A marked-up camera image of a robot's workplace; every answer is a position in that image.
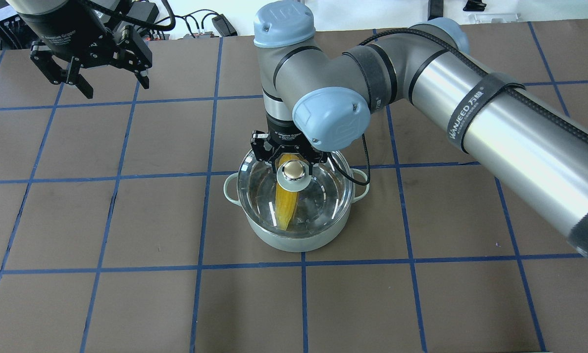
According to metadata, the pale green cooking pot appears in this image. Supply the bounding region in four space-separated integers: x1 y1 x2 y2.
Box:
223 151 370 252

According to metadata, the glass pot lid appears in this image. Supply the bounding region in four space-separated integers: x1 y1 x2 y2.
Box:
237 151 355 239

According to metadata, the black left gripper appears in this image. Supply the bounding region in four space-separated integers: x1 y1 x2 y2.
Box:
21 10 153 99

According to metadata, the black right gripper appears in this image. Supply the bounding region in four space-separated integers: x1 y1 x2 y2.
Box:
251 115 330 175

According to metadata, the black power brick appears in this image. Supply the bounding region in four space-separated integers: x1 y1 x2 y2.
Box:
115 1 159 39

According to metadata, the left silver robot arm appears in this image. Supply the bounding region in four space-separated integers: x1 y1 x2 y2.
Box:
0 0 158 99

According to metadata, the black power adapter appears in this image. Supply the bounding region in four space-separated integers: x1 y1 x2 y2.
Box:
211 14 238 37

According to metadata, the yellow corn cob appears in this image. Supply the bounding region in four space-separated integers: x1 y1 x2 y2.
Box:
275 153 305 230

